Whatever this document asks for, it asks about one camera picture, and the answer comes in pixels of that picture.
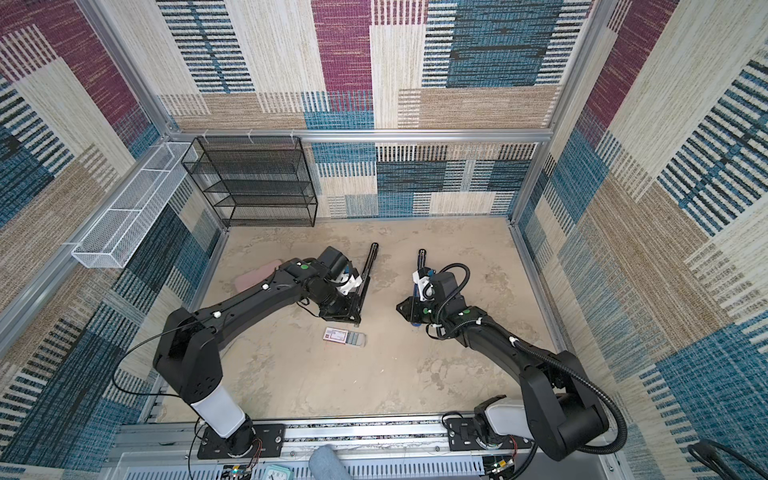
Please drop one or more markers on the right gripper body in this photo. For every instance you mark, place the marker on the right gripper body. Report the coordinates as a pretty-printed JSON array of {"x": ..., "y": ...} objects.
[{"x": 426, "y": 311}]

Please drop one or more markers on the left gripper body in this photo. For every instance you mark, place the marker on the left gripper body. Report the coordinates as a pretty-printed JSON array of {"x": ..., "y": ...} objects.
[{"x": 334, "y": 303}]

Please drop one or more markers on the black stapler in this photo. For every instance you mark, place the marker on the black stapler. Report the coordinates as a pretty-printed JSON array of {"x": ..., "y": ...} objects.
[{"x": 366, "y": 276}]

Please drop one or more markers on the red white staple box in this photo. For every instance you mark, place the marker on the red white staple box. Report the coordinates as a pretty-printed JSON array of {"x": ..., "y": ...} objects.
[{"x": 335, "y": 335}]

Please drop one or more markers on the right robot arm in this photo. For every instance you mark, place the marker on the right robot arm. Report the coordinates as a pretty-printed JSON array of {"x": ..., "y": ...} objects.
[{"x": 562, "y": 409}]

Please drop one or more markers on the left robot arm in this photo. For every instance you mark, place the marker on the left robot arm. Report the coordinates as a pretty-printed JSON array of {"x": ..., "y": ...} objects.
[{"x": 188, "y": 354}]

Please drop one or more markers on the pink pencil case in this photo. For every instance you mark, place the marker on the pink pencil case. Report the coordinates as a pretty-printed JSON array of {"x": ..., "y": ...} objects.
[{"x": 255, "y": 276}]

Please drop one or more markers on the black mesh shelf rack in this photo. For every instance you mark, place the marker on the black mesh shelf rack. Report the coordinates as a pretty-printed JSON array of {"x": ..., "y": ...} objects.
[{"x": 254, "y": 181}]

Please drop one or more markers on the grey rounded object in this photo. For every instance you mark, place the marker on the grey rounded object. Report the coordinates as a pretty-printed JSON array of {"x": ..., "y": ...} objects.
[{"x": 324, "y": 464}]

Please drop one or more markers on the teal electronics box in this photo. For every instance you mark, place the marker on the teal electronics box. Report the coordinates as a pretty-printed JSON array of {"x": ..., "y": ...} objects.
[{"x": 277, "y": 472}]

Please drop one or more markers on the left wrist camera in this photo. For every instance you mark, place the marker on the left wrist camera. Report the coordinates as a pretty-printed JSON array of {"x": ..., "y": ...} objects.
[{"x": 352, "y": 284}]

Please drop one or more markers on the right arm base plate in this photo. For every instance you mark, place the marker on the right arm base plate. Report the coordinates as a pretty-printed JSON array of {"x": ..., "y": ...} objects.
[{"x": 465, "y": 434}]

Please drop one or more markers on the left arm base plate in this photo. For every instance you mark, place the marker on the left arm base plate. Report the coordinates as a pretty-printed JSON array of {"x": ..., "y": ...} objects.
[{"x": 260, "y": 440}]

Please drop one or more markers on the white wire basket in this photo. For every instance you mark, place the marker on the white wire basket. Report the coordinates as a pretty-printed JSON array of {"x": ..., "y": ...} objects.
[{"x": 114, "y": 238}]

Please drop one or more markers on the black cable corner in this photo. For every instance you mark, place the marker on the black cable corner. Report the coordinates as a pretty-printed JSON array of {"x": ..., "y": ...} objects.
[{"x": 707, "y": 452}]

